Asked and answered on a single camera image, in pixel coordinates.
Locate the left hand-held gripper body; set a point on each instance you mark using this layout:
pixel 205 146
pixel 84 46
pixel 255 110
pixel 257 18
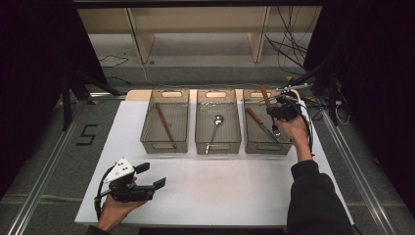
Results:
pixel 122 171

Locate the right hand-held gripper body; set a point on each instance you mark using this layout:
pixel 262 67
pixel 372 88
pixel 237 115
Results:
pixel 288 109

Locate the smoky transparent plastic bin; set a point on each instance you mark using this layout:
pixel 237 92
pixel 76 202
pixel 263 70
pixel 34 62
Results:
pixel 228 130
pixel 257 137
pixel 177 122

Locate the steel spoon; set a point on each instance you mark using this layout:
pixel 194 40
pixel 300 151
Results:
pixel 218 119

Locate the brown wooden chopstick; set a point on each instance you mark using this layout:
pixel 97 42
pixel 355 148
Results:
pixel 162 114

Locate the person's right hand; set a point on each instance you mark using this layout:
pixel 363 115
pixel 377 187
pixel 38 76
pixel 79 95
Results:
pixel 297 132

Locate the person's left hand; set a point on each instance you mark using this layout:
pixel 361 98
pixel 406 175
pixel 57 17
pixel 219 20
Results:
pixel 114 212

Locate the yellow tape piece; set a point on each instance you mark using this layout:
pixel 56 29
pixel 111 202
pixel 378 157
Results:
pixel 289 78
pixel 94 102

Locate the black metal stand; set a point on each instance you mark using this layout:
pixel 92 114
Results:
pixel 67 98
pixel 331 94

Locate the white table mat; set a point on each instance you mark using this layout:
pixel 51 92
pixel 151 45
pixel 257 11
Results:
pixel 212 189

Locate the black curtain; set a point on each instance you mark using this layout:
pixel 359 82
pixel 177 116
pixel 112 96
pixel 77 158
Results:
pixel 29 65
pixel 385 81

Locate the light wooden shelf unit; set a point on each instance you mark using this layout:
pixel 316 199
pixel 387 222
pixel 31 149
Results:
pixel 195 19

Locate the short aluminium rail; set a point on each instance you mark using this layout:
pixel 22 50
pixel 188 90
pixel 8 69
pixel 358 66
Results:
pixel 107 96

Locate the long aluminium floor rail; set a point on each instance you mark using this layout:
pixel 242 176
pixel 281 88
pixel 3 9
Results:
pixel 355 169
pixel 42 176

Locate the black overhead frame bar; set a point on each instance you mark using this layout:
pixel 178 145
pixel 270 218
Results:
pixel 195 3

